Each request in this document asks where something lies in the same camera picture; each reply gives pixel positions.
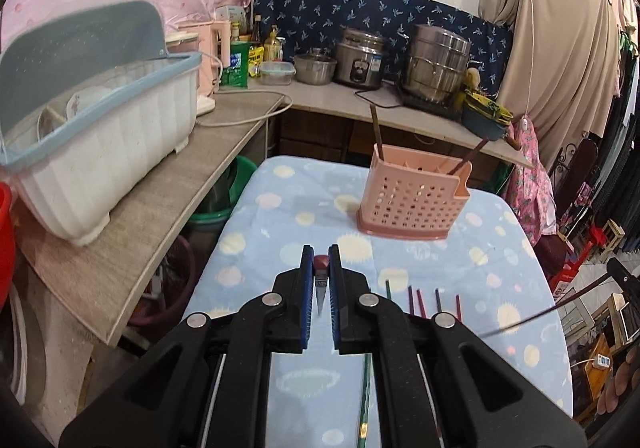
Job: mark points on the green plastic bucket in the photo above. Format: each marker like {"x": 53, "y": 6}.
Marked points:
{"x": 220, "y": 215}

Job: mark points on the clear food container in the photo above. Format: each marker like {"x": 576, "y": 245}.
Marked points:
{"x": 276, "y": 74}

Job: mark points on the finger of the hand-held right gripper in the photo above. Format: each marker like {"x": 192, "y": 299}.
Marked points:
{"x": 622, "y": 273}

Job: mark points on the small pot with glass lid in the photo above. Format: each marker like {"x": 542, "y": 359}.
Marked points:
{"x": 315, "y": 68}

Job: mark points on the dark blue bowl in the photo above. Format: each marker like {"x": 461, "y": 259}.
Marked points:
{"x": 482, "y": 128}

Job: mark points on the dark iron chair back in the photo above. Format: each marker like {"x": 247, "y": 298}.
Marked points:
{"x": 575, "y": 178}

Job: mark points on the small wooden stool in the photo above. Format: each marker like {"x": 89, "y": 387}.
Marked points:
{"x": 614, "y": 235}

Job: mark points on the white power strip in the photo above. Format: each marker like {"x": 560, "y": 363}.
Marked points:
{"x": 599, "y": 361}

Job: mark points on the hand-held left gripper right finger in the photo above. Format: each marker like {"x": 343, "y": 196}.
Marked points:
{"x": 335, "y": 298}

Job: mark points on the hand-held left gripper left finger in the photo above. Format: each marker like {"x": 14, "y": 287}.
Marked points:
{"x": 306, "y": 298}

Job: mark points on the silver rice cooker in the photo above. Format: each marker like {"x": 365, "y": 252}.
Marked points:
{"x": 359, "y": 60}

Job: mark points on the red plastic stool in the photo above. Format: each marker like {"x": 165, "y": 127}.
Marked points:
{"x": 597, "y": 234}

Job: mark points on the steel steamer pot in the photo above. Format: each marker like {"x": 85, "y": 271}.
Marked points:
{"x": 436, "y": 63}

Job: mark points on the row of hanging clothes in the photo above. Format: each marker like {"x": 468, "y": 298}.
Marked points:
{"x": 622, "y": 103}

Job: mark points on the black induction cooker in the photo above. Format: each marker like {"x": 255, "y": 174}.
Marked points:
{"x": 425, "y": 108}

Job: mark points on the yellow snack packet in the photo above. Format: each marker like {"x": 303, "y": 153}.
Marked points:
{"x": 255, "y": 60}

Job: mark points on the white dish rack blue lid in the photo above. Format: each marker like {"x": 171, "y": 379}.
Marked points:
{"x": 100, "y": 153}

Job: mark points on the blue floral cloth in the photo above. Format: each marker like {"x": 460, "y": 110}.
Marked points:
{"x": 310, "y": 3}

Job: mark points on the yellow pump bottle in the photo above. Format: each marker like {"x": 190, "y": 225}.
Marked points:
{"x": 274, "y": 45}

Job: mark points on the green detergent bottle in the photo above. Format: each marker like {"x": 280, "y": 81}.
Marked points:
{"x": 236, "y": 65}

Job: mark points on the person's right hand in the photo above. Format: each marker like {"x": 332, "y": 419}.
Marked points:
{"x": 622, "y": 378}

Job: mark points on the white carton box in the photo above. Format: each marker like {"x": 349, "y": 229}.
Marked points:
{"x": 230, "y": 15}

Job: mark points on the white floral plate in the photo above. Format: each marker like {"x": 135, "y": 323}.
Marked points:
{"x": 82, "y": 100}

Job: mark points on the green chopstick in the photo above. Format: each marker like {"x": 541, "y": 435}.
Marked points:
{"x": 364, "y": 398}

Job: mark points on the pink electric kettle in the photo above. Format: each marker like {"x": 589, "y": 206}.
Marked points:
{"x": 216, "y": 53}

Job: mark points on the white blender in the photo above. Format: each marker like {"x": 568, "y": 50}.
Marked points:
{"x": 202, "y": 103}

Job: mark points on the brown chopstick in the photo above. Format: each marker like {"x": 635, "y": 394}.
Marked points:
{"x": 467, "y": 158}
{"x": 376, "y": 133}

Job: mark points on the yellow bowl with greens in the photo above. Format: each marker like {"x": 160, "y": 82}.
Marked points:
{"x": 492, "y": 108}

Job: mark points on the dark sauce bottle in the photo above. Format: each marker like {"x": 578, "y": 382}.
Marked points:
{"x": 257, "y": 25}

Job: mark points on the red plastic basin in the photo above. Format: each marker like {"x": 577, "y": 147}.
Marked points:
{"x": 6, "y": 248}

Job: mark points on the pink plastic utensil basket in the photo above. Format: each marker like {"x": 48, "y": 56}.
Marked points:
{"x": 412, "y": 203}

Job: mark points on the beige hanging cloth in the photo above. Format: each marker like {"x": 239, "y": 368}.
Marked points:
{"x": 555, "y": 53}

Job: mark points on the pink floral apron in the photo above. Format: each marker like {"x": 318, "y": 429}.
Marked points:
{"x": 532, "y": 188}

